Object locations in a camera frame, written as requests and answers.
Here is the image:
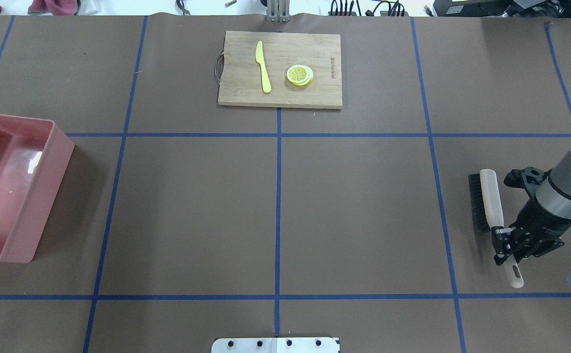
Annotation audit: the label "aluminium camera post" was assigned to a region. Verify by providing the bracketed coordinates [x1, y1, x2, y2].
[264, 0, 291, 23]

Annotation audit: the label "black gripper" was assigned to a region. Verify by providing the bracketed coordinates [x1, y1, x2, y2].
[491, 199, 571, 266]

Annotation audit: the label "yellow plastic knife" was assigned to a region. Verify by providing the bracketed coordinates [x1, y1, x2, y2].
[254, 40, 272, 94]

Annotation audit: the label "metal base plate with bolts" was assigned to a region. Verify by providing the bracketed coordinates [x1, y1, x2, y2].
[211, 337, 341, 353]

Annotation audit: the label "pink cloth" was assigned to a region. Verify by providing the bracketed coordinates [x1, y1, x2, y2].
[27, 0, 81, 16]

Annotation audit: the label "yellow lemon slices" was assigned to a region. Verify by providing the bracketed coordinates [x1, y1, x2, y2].
[287, 64, 314, 86]

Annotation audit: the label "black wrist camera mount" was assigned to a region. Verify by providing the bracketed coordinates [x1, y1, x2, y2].
[503, 167, 552, 199]

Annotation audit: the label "wooden cutting board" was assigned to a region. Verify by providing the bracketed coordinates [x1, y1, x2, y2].
[218, 31, 343, 110]

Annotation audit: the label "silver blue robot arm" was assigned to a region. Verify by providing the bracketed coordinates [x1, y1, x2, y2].
[471, 147, 571, 288]

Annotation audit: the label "beige hand brush black bristles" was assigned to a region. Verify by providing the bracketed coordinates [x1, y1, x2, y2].
[468, 169, 524, 289]

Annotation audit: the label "pink plastic bin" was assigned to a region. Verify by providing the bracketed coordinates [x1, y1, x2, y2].
[0, 114, 74, 263]

